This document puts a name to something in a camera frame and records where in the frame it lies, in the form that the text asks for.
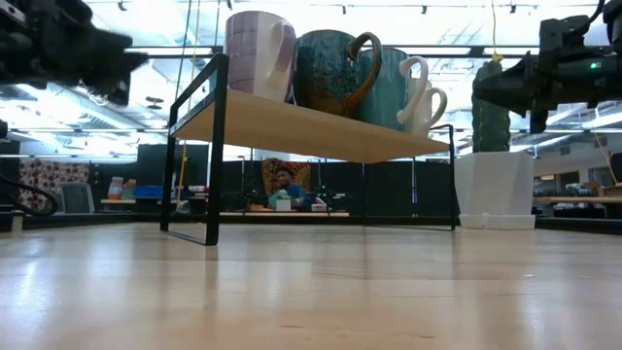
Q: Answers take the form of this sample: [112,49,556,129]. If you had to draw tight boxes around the teal brown glazed mug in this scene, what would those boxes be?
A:
[293,29,384,120]

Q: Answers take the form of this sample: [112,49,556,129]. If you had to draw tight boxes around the white lilac checked mug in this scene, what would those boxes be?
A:
[224,10,298,104]

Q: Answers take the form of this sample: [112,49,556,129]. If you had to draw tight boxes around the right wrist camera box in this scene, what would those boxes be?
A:
[537,16,593,56]

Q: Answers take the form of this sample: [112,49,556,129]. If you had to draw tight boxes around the black table edge rail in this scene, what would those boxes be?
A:
[0,211,622,235]

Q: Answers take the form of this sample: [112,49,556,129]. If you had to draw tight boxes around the person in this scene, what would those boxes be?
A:
[265,163,316,212]

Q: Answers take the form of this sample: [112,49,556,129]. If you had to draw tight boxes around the blue storage bin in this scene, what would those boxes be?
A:
[133,185,165,200]

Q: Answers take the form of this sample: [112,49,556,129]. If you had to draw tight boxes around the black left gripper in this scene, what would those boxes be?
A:
[26,21,150,106]

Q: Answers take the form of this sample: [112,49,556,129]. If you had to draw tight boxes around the grey office chair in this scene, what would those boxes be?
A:
[59,181,97,215]

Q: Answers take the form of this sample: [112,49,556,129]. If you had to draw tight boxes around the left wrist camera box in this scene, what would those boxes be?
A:
[44,0,94,24]

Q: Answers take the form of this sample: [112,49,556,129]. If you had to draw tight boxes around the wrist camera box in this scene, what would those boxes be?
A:
[537,16,593,56]
[44,0,94,24]

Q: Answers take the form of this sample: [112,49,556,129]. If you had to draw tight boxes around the floral patterned cloth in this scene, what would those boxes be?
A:
[17,158,92,214]

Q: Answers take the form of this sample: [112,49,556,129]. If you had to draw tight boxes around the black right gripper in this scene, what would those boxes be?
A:
[473,52,604,135]

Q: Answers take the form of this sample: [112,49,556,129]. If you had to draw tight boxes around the orange mandala tapestry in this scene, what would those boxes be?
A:
[260,157,313,195]

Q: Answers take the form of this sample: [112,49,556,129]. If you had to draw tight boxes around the teal mug white handle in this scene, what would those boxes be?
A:
[356,46,431,133]

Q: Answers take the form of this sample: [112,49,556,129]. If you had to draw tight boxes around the wooden background table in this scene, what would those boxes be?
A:
[533,194,622,206]
[99,197,211,205]
[221,210,351,219]

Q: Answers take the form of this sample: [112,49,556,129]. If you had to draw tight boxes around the yellow hanging cord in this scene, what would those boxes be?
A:
[490,0,503,63]

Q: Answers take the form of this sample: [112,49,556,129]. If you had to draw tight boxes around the black cable loop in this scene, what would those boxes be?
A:
[0,167,59,218]

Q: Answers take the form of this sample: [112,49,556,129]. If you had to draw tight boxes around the white planter pot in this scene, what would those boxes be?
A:
[454,150,536,231]

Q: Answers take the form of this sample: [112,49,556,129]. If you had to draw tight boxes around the yellow pole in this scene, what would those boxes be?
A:
[176,140,190,208]

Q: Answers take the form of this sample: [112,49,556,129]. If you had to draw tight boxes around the black-framed wooden shelf rack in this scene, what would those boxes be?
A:
[159,52,459,247]

